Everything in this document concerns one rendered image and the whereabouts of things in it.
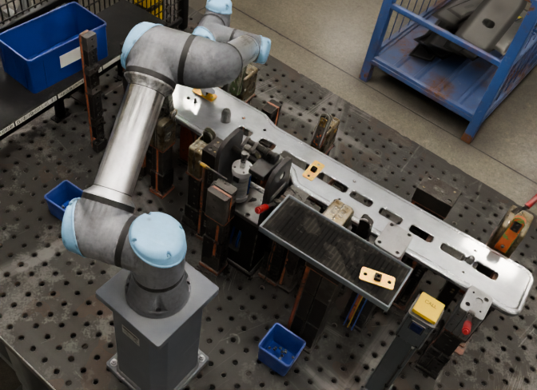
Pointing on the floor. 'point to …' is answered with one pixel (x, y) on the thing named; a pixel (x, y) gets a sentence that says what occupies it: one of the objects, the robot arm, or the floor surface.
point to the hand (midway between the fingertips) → (205, 89)
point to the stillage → (459, 49)
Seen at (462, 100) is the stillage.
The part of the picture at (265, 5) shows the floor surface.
